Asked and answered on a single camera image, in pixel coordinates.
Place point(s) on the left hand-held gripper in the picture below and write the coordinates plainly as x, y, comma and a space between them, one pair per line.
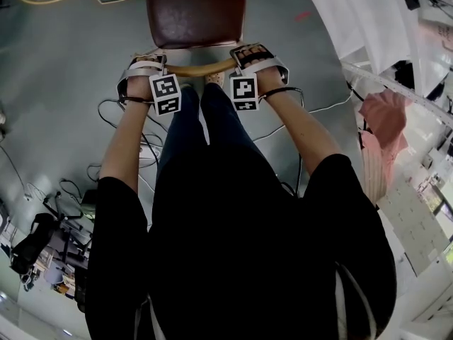
166, 94

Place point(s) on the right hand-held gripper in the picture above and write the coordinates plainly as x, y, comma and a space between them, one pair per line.
244, 92

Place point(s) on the wooden chair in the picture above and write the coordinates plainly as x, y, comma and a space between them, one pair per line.
196, 9

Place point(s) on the person's left forearm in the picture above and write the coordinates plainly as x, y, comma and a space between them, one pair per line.
124, 144

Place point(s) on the person's right forearm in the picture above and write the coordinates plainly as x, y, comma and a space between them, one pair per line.
301, 129

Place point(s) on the person's left hand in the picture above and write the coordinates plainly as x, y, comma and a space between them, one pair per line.
139, 89

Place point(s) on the person's right hand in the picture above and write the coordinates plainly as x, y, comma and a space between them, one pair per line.
269, 81

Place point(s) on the person's right shoe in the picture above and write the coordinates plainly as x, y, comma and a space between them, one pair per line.
216, 79

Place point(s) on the person's right leg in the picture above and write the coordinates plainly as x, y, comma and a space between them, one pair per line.
226, 119

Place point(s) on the person's leg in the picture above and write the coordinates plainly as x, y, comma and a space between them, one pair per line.
182, 129
226, 119

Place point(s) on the person's left leg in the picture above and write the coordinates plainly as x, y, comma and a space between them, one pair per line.
182, 129

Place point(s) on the white power strip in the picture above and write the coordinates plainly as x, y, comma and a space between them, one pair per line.
148, 154

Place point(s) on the dark green helmet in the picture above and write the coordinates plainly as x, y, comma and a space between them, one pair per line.
88, 204

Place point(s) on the pink cloth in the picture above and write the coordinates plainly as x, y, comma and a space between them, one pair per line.
384, 122

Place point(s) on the person's black top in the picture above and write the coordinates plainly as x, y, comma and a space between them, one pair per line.
240, 246

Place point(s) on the wooden slatted panel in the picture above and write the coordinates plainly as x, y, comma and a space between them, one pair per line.
375, 175

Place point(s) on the small black box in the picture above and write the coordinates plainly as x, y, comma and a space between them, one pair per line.
412, 1

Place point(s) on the white perforated metal rail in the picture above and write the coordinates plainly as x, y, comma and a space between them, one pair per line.
396, 87

